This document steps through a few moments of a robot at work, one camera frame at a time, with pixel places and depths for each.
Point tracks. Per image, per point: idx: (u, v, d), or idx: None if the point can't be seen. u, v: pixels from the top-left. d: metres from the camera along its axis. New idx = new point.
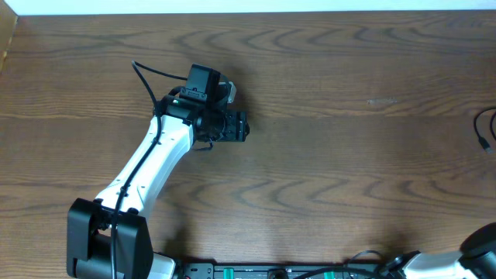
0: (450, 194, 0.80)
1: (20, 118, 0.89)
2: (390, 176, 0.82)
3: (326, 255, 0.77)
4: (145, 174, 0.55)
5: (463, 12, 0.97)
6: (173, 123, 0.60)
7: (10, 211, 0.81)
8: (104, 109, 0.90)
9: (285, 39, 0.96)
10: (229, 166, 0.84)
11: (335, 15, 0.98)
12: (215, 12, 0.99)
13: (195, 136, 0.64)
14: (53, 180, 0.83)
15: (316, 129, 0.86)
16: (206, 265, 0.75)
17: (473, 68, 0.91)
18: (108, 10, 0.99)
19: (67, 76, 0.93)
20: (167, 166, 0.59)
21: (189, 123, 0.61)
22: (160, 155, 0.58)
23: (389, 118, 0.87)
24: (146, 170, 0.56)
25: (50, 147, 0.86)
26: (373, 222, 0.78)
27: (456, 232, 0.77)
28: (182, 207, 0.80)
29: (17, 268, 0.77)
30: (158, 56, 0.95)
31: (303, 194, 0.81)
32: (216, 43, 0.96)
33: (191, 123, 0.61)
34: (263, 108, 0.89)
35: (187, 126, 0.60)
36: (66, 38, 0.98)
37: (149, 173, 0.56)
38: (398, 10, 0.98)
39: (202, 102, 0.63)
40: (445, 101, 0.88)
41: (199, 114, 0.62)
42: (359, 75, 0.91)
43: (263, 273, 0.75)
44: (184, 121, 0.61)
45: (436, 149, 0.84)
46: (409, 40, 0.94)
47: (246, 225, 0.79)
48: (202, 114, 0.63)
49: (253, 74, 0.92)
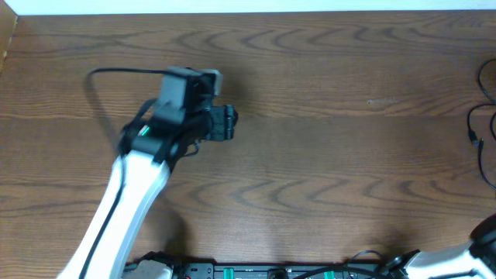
0: (451, 194, 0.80)
1: (20, 118, 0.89)
2: (390, 176, 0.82)
3: (325, 255, 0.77)
4: (123, 218, 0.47)
5: (463, 12, 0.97)
6: None
7: (10, 211, 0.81)
8: (104, 109, 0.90)
9: (285, 39, 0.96)
10: (229, 166, 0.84)
11: (335, 15, 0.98)
12: (215, 11, 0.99)
13: (173, 167, 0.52)
14: (53, 180, 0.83)
15: (316, 129, 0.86)
16: (206, 265, 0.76)
17: (473, 69, 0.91)
18: (108, 10, 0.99)
19: (67, 76, 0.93)
20: (141, 214, 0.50)
21: (162, 155, 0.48)
22: (127, 209, 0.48)
23: (389, 118, 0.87)
24: (125, 211, 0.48)
25: (50, 147, 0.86)
26: (373, 222, 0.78)
27: (456, 232, 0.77)
28: (181, 207, 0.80)
29: (18, 268, 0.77)
30: (158, 56, 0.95)
31: (303, 194, 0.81)
32: (216, 43, 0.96)
33: (164, 155, 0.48)
34: (263, 108, 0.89)
35: (158, 162, 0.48)
36: (65, 38, 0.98)
37: (128, 215, 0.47)
38: (398, 10, 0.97)
39: (176, 124, 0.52)
40: (446, 101, 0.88)
41: (174, 140, 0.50)
42: (360, 75, 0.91)
43: (263, 273, 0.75)
44: (155, 152, 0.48)
45: (436, 149, 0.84)
46: (410, 40, 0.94)
47: (246, 225, 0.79)
48: (178, 140, 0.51)
49: (254, 74, 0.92)
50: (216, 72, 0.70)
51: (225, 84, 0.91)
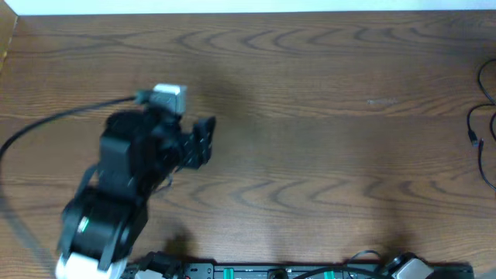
0: (451, 194, 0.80)
1: (20, 118, 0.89)
2: (390, 176, 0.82)
3: (325, 255, 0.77)
4: None
5: (463, 12, 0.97)
6: (82, 264, 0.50)
7: (10, 211, 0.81)
8: (104, 109, 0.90)
9: (284, 39, 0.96)
10: (229, 166, 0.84)
11: (335, 15, 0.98)
12: (215, 11, 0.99)
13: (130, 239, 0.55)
14: (53, 180, 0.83)
15: (315, 129, 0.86)
16: (206, 265, 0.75)
17: (473, 69, 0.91)
18: (108, 10, 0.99)
19: (67, 76, 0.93)
20: None
21: (111, 243, 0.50)
22: None
23: (389, 119, 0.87)
24: None
25: (50, 147, 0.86)
26: (373, 222, 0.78)
27: (456, 233, 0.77)
28: (181, 207, 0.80)
29: (17, 268, 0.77)
30: (158, 56, 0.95)
31: (303, 194, 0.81)
32: (216, 43, 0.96)
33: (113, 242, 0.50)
34: (263, 108, 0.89)
35: (108, 252, 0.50)
36: (65, 38, 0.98)
37: None
38: (398, 10, 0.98)
39: (123, 205, 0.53)
40: (446, 101, 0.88)
41: (122, 225, 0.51)
42: (360, 75, 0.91)
43: (263, 273, 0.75)
44: (105, 240, 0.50)
45: (436, 149, 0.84)
46: (409, 40, 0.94)
47: (246, 225, 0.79)
48: (127, 223, 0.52)
49: (254, 74, 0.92)
50: (177, 91, 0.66)
51: (225, 84, 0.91)
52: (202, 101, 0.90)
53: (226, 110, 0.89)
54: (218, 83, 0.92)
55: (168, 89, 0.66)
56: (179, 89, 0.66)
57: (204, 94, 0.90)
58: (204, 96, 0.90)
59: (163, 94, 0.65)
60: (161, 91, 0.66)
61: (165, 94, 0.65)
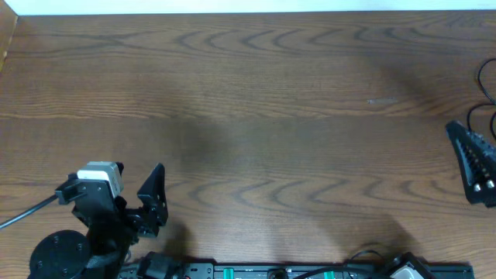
0: (451, 194, 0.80)
1: (20, 118, 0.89)
2: (390, 176, 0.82)
3: (325, 254, 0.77)
4: None
5: (463, 12, 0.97)
6: None
7: (9, 211, 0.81)
8: (104, 109, 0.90)
9: (285, 39, 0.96)
10: (229, 166, 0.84)
11: (335, 15, 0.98)
12: (215, 11, 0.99)
13: None
14: (53, 180, 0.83)
15: (316, 129, 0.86)
16: (206, 265, 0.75)
17: (473, 69, 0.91)
18: (108, 10, 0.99)
19: (67, 76, 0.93)
20: None
21: None
22: None
23: (389, 118, 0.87)
24: None
25: (50, 147, 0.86)
26: (373, 222, 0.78)
27: (456, 232, 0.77)
28: (181, 207, 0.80)
29: (17, 268, 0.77)
30: (158, 56, 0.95)
31: (303, 194, 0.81)
32: (216, 43, 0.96)
33: None
34: (263, 108, 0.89)
35: None
36: (65, 38, 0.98)
37: None
38: (398, 10, 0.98)
39: None
40: (446, 101, 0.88)
41: None
42: (359, 75, 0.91)
43: (263, 273, 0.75)
44: None
45: (437, 149, 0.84)
46: (409, 39, 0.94)
47: (246, 225, 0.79)
48: None
49: (254, 74, 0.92)
50: (106, 179, 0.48)
51: (225, 84, 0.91)
52: (203, 101, 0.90)
53: (226, 110, 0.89)
54: (218, 83, 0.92)
55: (93, 176, 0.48)
56: (106, 173, 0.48)
57: (204, 94, 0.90)
58: (204, 96, 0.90)
59: (90, 183, 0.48)
60: (85, 180, 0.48)
61: (91, 184, 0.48)
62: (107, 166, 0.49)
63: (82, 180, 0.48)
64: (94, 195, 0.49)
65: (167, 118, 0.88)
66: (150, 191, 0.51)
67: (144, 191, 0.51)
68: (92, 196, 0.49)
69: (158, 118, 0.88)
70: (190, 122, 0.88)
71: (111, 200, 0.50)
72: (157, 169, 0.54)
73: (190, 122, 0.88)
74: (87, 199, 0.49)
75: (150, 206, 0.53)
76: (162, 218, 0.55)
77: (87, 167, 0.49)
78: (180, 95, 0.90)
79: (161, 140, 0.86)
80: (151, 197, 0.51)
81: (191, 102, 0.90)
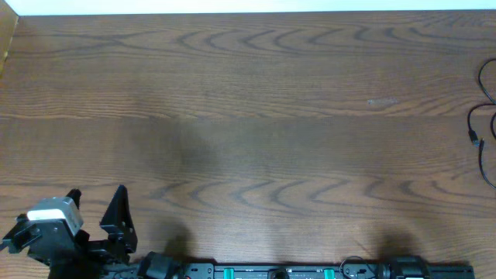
0: (451, 194, 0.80)
1: (20, 118, 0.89)
2: (390, 176, 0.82)
3: (326, 255, 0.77)
4: None
5: (463, 12, 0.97)
6: None
7: (10, 211, 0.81)
8: (104, 109, 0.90)
9: (285, 39, 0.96)
10: (229, 166, 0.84)
11: (335, 15, 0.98)
12: (215, 11, 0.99)
13: None
14: (54, 180, 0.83)
15: (316, 129, 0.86)
16: (206, 265, 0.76)
17: (473, 69, 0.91)
18: (108, 10, 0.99)
19: (67, 76, 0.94)
20: None
21: None
22: None
23: (388, 118, 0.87)
24: None
25: (50, 148, 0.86)
26: (373, 222, 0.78)
27: (457, 232, 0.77)
28: (182, 207, 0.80)
29: (18, 267, 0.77)
30: (158, 56, 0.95)
31: (303, 195, 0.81)
32: (216, 43, 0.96)
33: None
34: (263, 108, 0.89)
35: None
36: (66, 38, 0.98)
37: None
38: (398, 10, 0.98)
39: None
40: (446, 101, 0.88)
41: None
42: (360, 75, 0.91)
43: (264, 273, 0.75)
44: None
45: (436, 149, 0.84)
46: (410, 40, 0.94)
47: (246, 225, 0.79)
48: None
49: (254, 74, 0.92)
50: (63, 218, 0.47)
51: (225, 84, 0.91)
52: (203, 101, 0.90)
53: (226, 110, 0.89)
54: (218, 83, 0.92)
55: (47, 215, 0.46)
56: (63, 213, 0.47)
57: (204, 94, 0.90)
58: (204, 96, 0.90)
59: (46, 222, 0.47)
60: (41, 221, 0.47)
61: (47, 224, 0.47)
62: (62, 202, 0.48)
63: (38, 221, 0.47)
64: (53, 234, 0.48)
65: (167, 118, 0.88)
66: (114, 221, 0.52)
67: (108, 222, 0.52)
68: (49, 235, 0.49)
69: (159, 118, 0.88)
70: (190, 122, 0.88)
71: (71, 236, 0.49)
72: (118, 192, 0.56)
73: (190, 122, 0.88)
74: (45, 238, 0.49)
75: (117, 236, 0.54)
76: (131, 243, 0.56)
77: (39, 207, 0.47)
78: (180, 95, 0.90)
79: (162, 140, 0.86)
80: (115, 225, 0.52)
81: (191, 102, 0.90)
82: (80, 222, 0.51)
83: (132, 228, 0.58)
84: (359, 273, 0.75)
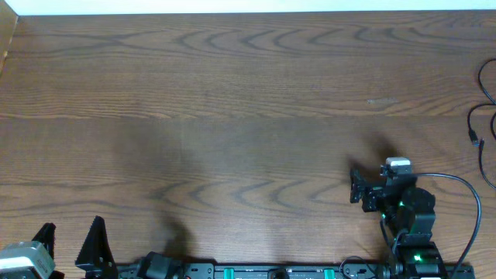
0: (450, 194, 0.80)
1: (20, 118, 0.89)
2: None
3: (326, 255, 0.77)
4: None
5: (463, 12, 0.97)
6: None
7: (10, 211, 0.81)
8: (104, 109, 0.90)
9: (285, 39, 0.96)
10: (229, 165, 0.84)
11: (335, 15, 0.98)
12: (215, 11, 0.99)
13: None
14: (53, 180, 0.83)
15: (315, 129, 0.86)
16: (206, 265, 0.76)
17: (473, 70, 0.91)
18: (108, 10, 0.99)
19: (67, 76, 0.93)
20: None
21: None
22: None
23: (389, 118, 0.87)
24: None
25: (50, 147, 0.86)
26: (373, 222, 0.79)
27: (457, 232, 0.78)
28: (182, 207, 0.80)
29: None
30: (158, 56, 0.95)
31: (304, 195, 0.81)
32: (216, 43, 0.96)
33: None
34: (263, 108, 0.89)
35: None
36: (65, 38, 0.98)
37: None
38: (398, 10, 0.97)
39: None
40: (446, 101, 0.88)
41: None
42: (360, 75, 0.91)
43: (264, 273, 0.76)
44: None
45: (436, 149, 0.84)
46: (410, 40, 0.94)
47: (246, 225, 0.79)
48: None
49: (254, 74, 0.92)
50: (30, 266, 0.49)
51: (225, 84, 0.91)
52: (203, 101, 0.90)
53: (226, 110, 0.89)
54: (218, 83, 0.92)
55: (15, 263, 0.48)
56: (30, 260, 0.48)
57: (204, 94, 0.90)
58: (204, 96, 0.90)
59: (15, 270, 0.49)
60: (9, 268, 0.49)
61: (16, 270, 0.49)
62: (29, 249, 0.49)
63: (7, 269, 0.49)
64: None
65: (167, 118, 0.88)
66: (91, 260, 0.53)
67: (84, 260, 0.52)
68: None
69: (159, 118, 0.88)
70: (190, 122, 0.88)
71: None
72: (96, 224, 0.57)
73: (190, 122, 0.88)
74: None
75: (96, 273, 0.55)
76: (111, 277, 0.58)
77: (5, 256, 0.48)
78: (180, 95, 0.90)
79: (162, 140, 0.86)
80: (92, 264, 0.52)
81: (191, 102, 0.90)
82: (53, 265, 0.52)
83: (111, 260, 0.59)
84: (359, 273, 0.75)
